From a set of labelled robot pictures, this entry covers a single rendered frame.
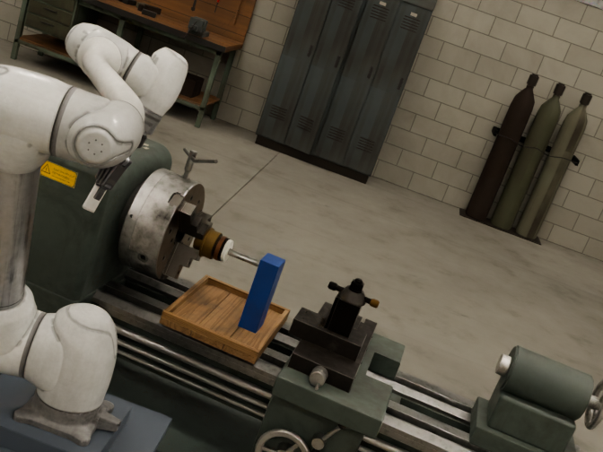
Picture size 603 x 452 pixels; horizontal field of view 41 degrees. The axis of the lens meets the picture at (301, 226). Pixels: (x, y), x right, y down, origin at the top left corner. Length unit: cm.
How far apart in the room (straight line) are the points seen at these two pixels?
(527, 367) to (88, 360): 118
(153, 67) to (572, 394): 140
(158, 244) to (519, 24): 682
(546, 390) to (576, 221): 684
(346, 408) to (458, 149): 685
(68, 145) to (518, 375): 141
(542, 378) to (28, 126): 151
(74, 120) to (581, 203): 794
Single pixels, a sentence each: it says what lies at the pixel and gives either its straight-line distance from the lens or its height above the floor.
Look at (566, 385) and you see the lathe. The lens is 236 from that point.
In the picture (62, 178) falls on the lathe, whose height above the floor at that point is 119.
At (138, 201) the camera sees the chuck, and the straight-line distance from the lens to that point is 234.
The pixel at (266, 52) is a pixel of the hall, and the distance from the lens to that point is 891.
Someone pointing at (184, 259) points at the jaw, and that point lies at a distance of 243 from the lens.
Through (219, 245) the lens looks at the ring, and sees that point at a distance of 239.
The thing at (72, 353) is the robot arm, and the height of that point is 100.
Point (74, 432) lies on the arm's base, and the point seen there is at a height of 82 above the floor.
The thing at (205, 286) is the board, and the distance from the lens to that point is 263.
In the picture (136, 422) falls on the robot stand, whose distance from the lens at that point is 214.
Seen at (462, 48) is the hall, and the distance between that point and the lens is 873.
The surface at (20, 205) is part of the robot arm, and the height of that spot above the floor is 134.
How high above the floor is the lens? 195
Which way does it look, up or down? 18 degrees down
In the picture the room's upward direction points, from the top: 20 degrees clockwise
